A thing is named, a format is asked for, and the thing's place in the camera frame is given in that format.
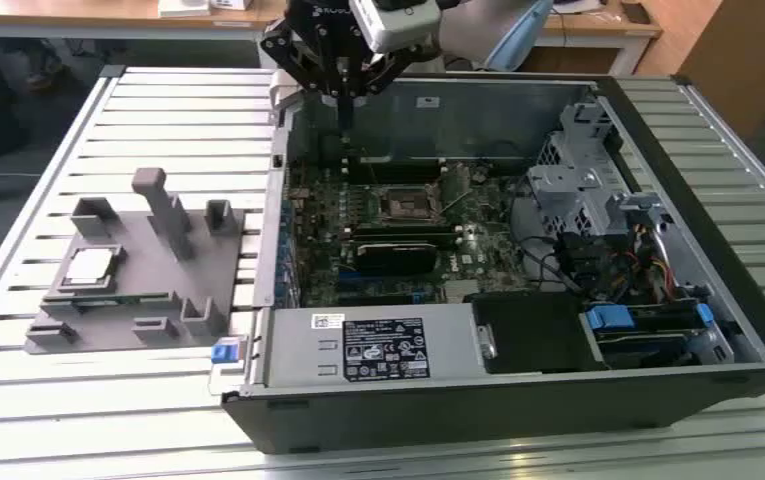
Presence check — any CPU socket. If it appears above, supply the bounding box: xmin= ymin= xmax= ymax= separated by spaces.
xmin=368 ymin=183 xmax=442 ymax=225

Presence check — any black PC case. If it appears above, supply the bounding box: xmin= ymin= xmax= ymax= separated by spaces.
xmin=219 ymin=69 xmax=765 ymax=456

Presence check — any grey parts rack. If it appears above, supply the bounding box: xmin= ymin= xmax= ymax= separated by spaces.
xmin=23 ymin=167 xmax=248 ymax=357

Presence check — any silver CPU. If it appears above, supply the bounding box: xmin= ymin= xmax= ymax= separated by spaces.
xmin=64 ymin=247 xmax=120 ymax=290

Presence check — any blue disk carrier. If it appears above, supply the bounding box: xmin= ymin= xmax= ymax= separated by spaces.
xmin=584 ymin=302 xmax=714 ymax=334

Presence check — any black plastic shroud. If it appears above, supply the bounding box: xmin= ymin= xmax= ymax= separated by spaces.
xmin=471 ymin=292 xmax=614 ymax=376

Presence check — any plain white box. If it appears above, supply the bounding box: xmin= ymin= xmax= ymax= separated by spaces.
xmin=157 ymin=0 xmax=214 ymax=19

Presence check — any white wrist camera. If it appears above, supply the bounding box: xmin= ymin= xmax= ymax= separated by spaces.
xmin=347 ymin=0 xmax=443 ymax=54

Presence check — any green motherboard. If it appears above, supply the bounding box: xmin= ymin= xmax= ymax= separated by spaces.
xmin=280 ymin=159 xmax=536 ymax=309

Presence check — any grey power supply with label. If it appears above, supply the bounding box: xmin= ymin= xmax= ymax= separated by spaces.
xmin=240 ymin=304 xmax=490 ymax=389

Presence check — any wooden office desk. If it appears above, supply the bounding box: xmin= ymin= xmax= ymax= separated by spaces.
xmin=534 ymin=0 xmax=663 ymax=76
xmin=0 ymin=0 xmax=288 ymax=41

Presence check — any black hard disk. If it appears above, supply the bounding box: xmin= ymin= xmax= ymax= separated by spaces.
xmin=594 ymin=333 xmax=694 ymax=369

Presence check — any wooden cabinet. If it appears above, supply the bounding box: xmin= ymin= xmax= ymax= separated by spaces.
xmin=634 ymin=0 xmax=765 ymax=141

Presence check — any black graphics card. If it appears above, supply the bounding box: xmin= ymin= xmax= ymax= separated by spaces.
xmin=351 ymin=241 xmax=438 ymax=276

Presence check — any silver chipset heatsink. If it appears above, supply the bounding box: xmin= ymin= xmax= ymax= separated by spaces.
xmin=444 ymin=280 xmax=483 ymax=304

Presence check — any thin metal locking lever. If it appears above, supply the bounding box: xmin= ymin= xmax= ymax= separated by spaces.
xmin=364 ymin=164 xmax=386 ymax=199

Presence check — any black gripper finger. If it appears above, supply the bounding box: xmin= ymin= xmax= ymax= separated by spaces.
xmin=259 ymin=17 xmax=350 ymax=136
xmin=346 ymin=43 xmax=428 ymax=136

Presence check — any silver metal drive cage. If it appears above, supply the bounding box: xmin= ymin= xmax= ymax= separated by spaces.
xmin=524 ymin=104 xmax=623 ymax=236

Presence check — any coloured power wire bundle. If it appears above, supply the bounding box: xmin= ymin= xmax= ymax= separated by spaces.
xmin=611 ymin=222 xmax=677 ymax=301

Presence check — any black expansion slot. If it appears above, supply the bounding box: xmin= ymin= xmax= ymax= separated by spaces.
xmin=338 ymin=285 xmax=427 ymax=303

